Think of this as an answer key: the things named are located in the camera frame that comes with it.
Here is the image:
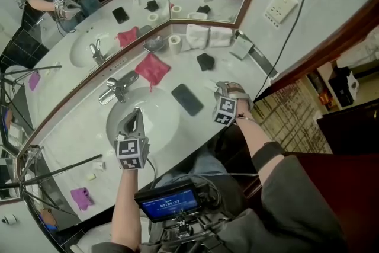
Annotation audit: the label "large wood-framed mirror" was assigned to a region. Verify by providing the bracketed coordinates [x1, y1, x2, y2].
[0, 0, 172, 155]

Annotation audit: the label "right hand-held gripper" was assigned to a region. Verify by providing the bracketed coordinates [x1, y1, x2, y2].
[213, 81, 252, 127]

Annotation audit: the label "white wall power socket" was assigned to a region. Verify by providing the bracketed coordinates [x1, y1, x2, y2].
[263, 0, 299, 29]

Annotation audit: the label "person's right hand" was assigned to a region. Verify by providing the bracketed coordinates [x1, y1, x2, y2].
[236, 97, 255, 117]

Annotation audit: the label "long black tray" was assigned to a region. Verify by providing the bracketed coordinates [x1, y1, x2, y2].
[235, 30, 279, 78]

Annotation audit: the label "black armband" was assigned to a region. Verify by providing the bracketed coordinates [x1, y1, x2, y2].
[251, 141, 285, 171]

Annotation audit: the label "chest-mounted screen device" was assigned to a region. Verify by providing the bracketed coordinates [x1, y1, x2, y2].
[134, 182, 208, 223]

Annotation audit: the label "dark wooden door frame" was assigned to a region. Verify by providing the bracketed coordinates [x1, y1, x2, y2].
[251, 0, 379, 98]

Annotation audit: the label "person's right forearm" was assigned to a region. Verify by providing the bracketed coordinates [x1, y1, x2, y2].
[233, 111, 287, 187]

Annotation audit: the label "black cardboard box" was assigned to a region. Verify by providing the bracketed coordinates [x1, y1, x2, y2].
[328, 66, 361, 109]

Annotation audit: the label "white folded towel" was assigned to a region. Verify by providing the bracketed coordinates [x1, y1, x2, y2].
[185, 23, 211, 50]
[208, 25, 234, 48]

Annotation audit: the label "white green sign card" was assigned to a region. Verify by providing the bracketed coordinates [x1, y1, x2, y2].
[229, 37, 254, 60]

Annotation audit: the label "white sink basin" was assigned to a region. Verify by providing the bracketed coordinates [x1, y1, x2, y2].
[105, 86, 181, 155]

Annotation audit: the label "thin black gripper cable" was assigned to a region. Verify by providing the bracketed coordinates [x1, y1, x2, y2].
[146, 156, 158, 187]

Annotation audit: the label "toilet paper roll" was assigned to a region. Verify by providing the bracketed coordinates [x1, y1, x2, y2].
[168, 34, 182, 55]

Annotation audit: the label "red carton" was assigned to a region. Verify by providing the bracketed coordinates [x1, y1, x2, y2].
[318, 90, 331, 106]

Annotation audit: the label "clear glass tumbler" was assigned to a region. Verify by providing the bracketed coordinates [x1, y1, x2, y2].
[25, 146, 44, 162]

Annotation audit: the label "black tripod stand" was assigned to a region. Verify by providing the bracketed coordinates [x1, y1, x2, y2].
[0, 145, 104, 217]

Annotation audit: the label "person's left forearm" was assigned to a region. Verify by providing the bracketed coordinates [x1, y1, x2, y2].
[110, 167, 143, 251]

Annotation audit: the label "dark wooden door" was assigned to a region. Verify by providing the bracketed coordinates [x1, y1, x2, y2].
[316, 103, 379, 158]

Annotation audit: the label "red cloth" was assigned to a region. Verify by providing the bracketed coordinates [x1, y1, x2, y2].
[134, 52, 172, 92]

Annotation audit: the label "white toilet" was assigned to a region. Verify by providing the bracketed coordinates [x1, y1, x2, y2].
[69, 216, 150, 253]

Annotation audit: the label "purple cloth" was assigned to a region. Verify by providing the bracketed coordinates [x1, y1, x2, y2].
[70, 187, 95, 212]

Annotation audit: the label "person's blue jeans legs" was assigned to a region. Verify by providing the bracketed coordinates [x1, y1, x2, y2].
[162, 153, 237, 187]

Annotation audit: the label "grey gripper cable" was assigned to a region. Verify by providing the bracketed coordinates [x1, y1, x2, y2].
[207, 173, 260, 179]

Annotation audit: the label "thick black cable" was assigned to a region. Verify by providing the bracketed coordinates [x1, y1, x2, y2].
[254, 0, 325, 101]

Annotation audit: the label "chrome faucet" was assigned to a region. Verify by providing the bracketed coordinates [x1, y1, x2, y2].
[98, 70, 139, 106]

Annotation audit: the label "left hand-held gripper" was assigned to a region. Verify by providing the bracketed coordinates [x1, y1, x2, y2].
[114, 108, 150, 171]

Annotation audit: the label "person's dark shirt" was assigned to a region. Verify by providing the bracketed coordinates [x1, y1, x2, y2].
[91, 153, 347, 253]

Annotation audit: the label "orange blue bag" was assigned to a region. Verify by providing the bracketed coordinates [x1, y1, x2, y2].
[38, 207, 59, 232]

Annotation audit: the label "black smartphone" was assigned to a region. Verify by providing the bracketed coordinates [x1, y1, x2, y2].
[171, 83, 204, 117]

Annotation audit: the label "metal soap dish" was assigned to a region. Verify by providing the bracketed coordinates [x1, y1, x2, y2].
[143, 35, 166, 53]

